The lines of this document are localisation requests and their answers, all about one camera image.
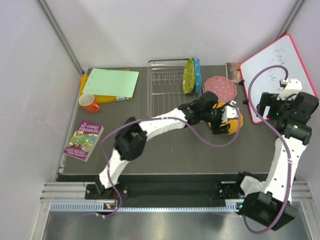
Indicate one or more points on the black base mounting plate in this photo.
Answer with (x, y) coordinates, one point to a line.
(173, 190)

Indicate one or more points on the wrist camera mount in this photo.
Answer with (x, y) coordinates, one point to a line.
(230, 111)
(291, 86)

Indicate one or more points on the orange mug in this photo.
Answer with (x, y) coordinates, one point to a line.
(88, 103)

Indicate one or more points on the metal wire dish rack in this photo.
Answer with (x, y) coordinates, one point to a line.
(165, 86)

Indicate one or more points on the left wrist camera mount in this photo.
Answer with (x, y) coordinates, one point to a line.
(230, 111)

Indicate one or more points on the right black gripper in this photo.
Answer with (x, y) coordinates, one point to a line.
(269, 100)

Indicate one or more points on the treehouse paperback book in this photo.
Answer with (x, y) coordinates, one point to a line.
(83, 140)

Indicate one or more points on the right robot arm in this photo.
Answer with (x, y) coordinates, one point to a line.
(269, 203)

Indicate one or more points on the blue polka dot plate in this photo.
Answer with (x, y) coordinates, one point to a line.
(197, 70)

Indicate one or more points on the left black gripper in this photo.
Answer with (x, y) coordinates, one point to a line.
(216, 129)

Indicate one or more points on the orange polka dot plate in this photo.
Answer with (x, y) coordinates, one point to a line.
(233, 125)

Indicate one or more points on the pink polka dot plate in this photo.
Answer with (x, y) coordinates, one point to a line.
(222, 87)

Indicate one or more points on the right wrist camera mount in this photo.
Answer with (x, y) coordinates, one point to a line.
(291, 86)

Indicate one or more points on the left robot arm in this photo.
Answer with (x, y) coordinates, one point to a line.
(131, 138)

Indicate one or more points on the green polka dot plate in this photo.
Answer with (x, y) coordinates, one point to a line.
(189, 78)

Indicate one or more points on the pink framed whiteboard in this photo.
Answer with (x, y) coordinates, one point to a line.
(282, 52)

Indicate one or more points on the light green cutting board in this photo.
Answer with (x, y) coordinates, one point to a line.
(107, 82)

